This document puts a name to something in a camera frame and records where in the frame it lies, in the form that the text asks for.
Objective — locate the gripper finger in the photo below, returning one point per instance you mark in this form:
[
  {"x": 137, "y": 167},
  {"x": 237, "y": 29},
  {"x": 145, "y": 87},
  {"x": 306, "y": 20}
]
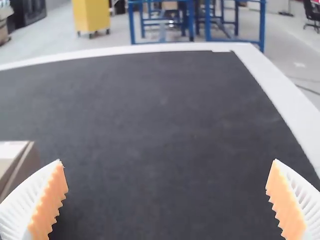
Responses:
[
  {"x": 297, "y": 205},
  {"x": 22, "y": 212}
]

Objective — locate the cardboard box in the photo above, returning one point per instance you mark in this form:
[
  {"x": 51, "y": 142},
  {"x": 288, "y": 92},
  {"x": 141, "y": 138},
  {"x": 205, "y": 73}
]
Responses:
[{"x": 12, "y": 160}]

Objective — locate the black mat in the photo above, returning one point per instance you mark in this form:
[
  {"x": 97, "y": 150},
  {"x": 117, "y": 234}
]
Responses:
[{"x": 150, "y": 112}]

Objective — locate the black office chair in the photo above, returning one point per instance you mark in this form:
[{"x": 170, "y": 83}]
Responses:
[{"x": 311, "y": 11}]

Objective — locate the yellow cart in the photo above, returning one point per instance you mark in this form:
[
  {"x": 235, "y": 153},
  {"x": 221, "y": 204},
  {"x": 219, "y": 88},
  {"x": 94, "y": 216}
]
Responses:
[{"x": 91, "y": 15}]

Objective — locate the blue metal frame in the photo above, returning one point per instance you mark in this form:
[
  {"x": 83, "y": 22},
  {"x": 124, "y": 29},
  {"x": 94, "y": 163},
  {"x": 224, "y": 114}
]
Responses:
[
  {"x": 262, "y": 22},
  {"x": 136, "y": 22}
]

